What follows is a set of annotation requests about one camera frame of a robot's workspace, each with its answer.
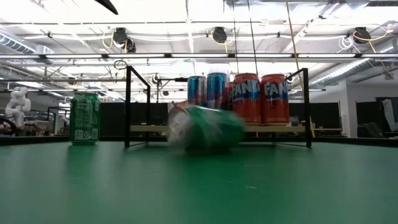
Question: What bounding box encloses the green soda can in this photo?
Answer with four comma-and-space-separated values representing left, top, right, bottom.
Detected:
68, 91, 102, 146
167, 104, 247, 154
187, 75, 207, 107

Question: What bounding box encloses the silver blue energy drink can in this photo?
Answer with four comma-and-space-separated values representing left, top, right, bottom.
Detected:
206, 72, 230, 110

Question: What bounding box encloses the red Fanta soda can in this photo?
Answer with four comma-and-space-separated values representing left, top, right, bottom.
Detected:
259, 73, 290, 126
231, 73, 262, 125
226, 81, 234, 111

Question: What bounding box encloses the round black ceiling fixture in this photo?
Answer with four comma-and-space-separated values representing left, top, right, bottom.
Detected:
353, 26, 372, 44
112, 27, 137, 54
212, 27, 228, 44

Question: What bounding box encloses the long ceiling light bar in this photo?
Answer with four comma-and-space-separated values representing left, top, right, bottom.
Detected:
0, 53, 398, 60

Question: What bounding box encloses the black partition panel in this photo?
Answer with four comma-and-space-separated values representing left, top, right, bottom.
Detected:
99, 102, 170, 137

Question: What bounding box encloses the black cabinet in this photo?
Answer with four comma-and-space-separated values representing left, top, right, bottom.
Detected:
288, 102, 341, 129

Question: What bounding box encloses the white hanging sheet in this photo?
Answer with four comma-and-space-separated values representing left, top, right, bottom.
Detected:
381, 98, 398, 132

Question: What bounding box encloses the small hanging metal ring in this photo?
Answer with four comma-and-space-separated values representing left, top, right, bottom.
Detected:
113, 59, 128, 71

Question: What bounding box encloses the thin black hanging cable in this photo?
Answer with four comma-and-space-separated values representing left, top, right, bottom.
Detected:
247, 0, 259, 75

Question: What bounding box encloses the black curved hose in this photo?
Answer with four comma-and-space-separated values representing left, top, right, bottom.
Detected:
0, 116, 18, 136

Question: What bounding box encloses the yellow cable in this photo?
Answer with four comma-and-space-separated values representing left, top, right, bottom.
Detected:
285, 0, 316, 138

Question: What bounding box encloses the wooden shelf with black frame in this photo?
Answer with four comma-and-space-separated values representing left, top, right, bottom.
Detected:
124, 65, 313, 149

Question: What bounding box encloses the silver ventilation duct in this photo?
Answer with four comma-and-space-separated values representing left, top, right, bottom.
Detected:
309, 43, 398, 87

